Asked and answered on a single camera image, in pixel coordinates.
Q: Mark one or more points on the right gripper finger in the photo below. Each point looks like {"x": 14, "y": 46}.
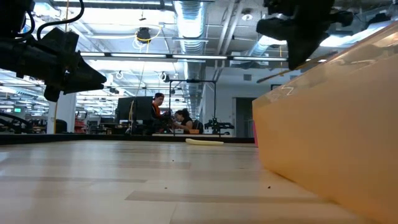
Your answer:
{"x": 303, "y": 49}

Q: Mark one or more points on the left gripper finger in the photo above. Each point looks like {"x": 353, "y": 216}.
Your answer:
{"x": 84, "y": 88}
{"x": 88, "y": 76}

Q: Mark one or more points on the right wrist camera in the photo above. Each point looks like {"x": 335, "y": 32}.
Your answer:
{"x": 273, "y": 29}

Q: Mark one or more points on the black tubular frame stand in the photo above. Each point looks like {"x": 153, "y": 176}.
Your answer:
{"x": 192, "y": 81}

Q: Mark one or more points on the slanted silver air duct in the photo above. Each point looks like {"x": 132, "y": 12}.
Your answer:
{"x": 256, "y": 49}

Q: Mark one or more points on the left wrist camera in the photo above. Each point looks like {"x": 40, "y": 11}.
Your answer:
{"x": 51, "y": 93}

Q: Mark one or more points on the seated person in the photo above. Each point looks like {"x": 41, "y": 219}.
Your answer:
{"x": 186, "y": 121}

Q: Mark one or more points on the long ceiling light strip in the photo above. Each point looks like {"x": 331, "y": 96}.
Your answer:
{"x": 199, "y": 57}

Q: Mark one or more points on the standing person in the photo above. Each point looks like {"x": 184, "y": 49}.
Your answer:
{"x": 157, "y": 110}

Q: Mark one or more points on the black ceiling camera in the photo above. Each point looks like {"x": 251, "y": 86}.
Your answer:
{"x": 143, "y": 33}

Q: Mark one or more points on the small orange box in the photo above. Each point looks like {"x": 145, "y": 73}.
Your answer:
{"x": 194, "y": 131}

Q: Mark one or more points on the black background robot arm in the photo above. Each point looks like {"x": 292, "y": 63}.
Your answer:
{"x": 217, "y": 126}

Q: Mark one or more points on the black ceiling speaker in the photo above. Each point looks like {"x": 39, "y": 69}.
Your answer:
{"x": 166, "y": 77}

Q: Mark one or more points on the green exit sign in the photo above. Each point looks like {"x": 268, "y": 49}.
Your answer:
{"x": 17, "y": 109}

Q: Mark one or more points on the grey door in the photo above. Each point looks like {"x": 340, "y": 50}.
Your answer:
{"x": 245, "y": 118}

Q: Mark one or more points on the red background equipment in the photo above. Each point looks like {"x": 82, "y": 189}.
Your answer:
{"x": 79, "y": 124}

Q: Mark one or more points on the white building pillar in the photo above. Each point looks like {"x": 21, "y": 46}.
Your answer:
{"x": 66, "y": 115}

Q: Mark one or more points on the round ceiling fixture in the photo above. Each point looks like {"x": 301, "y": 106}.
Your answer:
{"x": 247, "y": 15}

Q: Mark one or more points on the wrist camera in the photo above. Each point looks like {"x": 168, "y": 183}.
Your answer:
{"x": 51, "y": 93}
{"x": 273, "y": 29}

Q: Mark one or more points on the dark ceiling fixture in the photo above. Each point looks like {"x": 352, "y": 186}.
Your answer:
{"x": 377, "y": 19}

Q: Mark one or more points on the black computer monitor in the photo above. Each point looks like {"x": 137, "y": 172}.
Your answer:
{"x": 130, "y": 109}

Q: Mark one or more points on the large silver spiral duct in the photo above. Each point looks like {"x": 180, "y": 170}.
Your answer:
{"x": 189, "y": 21}

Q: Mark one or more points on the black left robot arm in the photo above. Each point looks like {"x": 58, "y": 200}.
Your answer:
{"x": 15, "y": 59}

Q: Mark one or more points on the black aluminium table frame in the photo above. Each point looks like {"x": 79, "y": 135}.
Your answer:
{"x": 37, "y": 137}

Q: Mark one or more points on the orange plastic bin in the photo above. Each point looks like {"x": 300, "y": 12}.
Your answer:
{"x": 326, "y": 140}

